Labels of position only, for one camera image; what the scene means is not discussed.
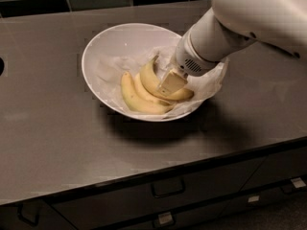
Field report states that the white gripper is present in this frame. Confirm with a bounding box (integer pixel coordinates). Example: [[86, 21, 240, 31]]
[[157, 32, 224, 96]]

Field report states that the yellow banana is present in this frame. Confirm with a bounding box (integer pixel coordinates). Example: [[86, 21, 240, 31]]
[[121, 72, 174, 115], [139, 56, 194, 102], [134, 74, 175, 106]]

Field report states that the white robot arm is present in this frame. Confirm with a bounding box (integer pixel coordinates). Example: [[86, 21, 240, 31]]
[[157, 0, 307, 96]]

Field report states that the large white bowl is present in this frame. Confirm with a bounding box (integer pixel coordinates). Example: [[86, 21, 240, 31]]
[[82, 23, 205, 122]]

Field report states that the white paper liner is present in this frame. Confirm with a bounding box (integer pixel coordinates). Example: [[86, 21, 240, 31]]
[[94, 47, 228, 122]]

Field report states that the white label on drawer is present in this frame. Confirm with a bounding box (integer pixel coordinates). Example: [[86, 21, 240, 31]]
[[248, 195, 260, 203]]

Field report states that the dark upper drawer front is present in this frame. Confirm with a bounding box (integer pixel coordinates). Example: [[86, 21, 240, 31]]
[[55, 158, 262, 230]]

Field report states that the upper middle drawer handle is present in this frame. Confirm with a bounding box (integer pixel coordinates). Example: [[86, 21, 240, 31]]
[[151, 177, 185, 198]]

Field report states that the lower middle drawer handle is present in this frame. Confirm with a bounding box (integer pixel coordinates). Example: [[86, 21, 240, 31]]
[[153, 212, 176, 228]]

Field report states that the left drawer handle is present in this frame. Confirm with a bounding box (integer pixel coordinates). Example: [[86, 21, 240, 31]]
[[16, 203, 40, 227]]

